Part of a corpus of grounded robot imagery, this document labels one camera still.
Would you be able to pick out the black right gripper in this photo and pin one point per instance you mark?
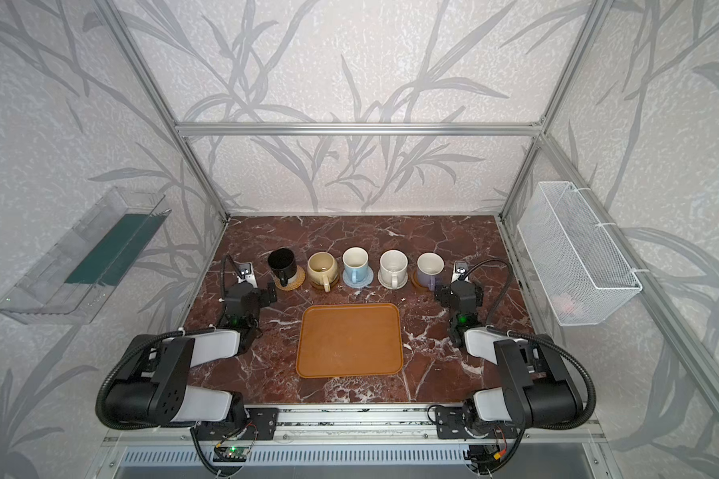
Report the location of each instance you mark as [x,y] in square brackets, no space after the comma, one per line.
[455,293]

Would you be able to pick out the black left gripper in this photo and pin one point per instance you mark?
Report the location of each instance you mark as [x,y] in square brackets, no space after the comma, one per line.
[244,293]

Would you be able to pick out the amber brown round coaster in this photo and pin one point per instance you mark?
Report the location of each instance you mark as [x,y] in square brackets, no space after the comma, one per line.
[416,282]

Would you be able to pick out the white mug purple handle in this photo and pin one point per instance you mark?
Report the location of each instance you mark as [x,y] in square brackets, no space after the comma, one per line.
[429,269]

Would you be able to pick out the woven rattan round coaster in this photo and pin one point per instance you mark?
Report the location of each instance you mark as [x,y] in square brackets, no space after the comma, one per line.
[295,282]

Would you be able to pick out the black mug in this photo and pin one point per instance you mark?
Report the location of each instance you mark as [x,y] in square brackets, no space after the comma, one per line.
[282,263]

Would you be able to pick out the brown wooden round coaster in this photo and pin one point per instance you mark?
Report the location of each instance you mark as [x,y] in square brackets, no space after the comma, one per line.
[320,285]

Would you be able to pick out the white mug cream handle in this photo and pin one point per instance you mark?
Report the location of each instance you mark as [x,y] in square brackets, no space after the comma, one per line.
[393,260]

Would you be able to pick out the beige patterned round coaster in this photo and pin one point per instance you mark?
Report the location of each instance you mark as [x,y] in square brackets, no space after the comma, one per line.
[393,279]

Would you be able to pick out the cream yellow mug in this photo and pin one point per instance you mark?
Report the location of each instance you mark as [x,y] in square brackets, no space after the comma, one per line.
[322,266]

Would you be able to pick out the grey round felt coaster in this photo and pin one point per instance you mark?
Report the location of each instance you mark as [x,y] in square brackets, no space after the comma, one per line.
[358,278]

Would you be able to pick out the white mug blue handle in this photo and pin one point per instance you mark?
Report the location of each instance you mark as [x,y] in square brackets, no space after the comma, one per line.
[355,258]

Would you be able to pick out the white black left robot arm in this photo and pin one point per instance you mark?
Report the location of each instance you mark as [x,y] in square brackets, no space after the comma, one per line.
[149,386]

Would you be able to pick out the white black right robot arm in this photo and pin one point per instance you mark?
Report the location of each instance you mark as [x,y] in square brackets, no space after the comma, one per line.
[541,385]

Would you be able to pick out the pink object in basket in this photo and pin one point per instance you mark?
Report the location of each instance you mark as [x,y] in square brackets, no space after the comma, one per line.
[566,306]

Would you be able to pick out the orange brown serving tray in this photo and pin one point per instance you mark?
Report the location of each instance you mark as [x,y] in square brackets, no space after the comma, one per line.
[350,340]

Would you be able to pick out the green circuit board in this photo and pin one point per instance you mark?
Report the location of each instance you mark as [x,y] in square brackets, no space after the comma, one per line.
[232,453]

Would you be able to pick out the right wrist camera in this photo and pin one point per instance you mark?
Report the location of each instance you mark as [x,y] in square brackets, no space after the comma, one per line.
[460,271]

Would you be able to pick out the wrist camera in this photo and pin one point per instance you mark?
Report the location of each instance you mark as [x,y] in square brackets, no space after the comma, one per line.
[460,271]
[245,273]

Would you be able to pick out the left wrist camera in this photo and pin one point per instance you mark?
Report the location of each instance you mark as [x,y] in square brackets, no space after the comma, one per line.
[245,273]

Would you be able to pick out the white wire mesh basket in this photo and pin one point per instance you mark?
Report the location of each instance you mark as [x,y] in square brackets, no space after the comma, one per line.
[572,252]

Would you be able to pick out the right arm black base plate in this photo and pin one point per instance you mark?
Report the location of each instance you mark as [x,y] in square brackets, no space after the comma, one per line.
[453,422]

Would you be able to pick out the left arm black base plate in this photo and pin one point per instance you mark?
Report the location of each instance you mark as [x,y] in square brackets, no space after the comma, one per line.
[256,424]

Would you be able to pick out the aluminium front rail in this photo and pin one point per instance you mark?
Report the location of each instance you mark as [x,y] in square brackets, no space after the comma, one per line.
[333,424]

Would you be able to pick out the aluminium frame back crossbar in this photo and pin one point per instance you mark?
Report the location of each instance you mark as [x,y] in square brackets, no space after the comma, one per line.
[197,129]

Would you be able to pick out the clear plastic wall bin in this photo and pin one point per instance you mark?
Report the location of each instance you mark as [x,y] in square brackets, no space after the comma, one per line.
[70,284]

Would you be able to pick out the aluminium frame corner post left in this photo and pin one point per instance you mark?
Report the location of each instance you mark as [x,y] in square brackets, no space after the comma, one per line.
[116,25]

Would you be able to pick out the aluminium frame corner post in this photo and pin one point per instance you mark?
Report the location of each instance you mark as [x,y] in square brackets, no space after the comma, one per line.
[116,25]
[593,21]

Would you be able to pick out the aluminium frame corner post right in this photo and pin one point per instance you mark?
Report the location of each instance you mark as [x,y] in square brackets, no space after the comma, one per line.
[593,21]

